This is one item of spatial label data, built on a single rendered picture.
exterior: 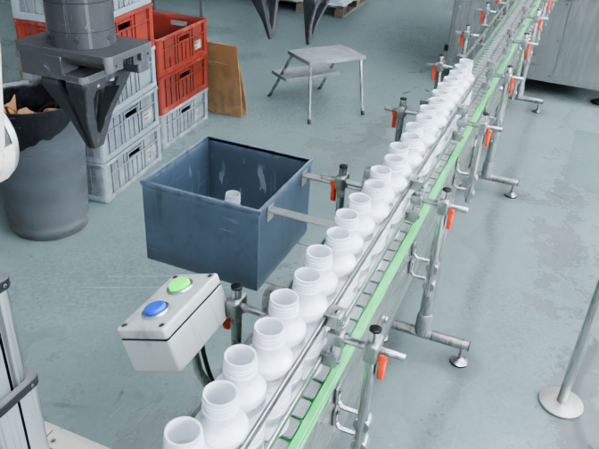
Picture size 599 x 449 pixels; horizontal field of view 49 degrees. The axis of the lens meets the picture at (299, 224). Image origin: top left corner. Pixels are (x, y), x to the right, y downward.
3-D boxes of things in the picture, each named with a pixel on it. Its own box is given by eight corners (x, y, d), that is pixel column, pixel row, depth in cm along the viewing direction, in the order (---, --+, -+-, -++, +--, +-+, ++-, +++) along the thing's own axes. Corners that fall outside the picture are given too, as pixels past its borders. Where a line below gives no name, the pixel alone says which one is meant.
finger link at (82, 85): (94, 164, 59) (81, 61, 54) (31, 149, 61) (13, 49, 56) (138, 139, 64) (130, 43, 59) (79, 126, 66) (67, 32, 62)
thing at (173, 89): (161, 117, 380) (159, 79, 369) (101, 104, 391) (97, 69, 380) (209, 86, 430) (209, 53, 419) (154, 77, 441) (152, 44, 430)
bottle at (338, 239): (307, 310, 106) (315, 223, 97) (344, 308, 107) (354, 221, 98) (315, 334, 101) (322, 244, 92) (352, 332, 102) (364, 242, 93)
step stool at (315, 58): (319, 88, 506) (324, 34, 485) (365, 115, 462) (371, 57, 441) (266, 95, 485) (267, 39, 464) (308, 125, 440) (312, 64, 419)
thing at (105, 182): (108, 205, 332) (103, 166, 321) (38, 190, 342) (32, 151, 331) (164, 159, 383) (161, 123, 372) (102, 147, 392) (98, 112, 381)
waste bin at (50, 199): (55, 257, 290) (33, 122, 257) (-22, 232, 304) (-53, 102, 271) (118, 213, 326) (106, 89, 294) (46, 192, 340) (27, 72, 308)
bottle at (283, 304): (289, 372, 93) (295, 278, 85) (308, 401, 89) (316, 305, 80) (250, 385, 91) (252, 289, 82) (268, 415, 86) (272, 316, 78)
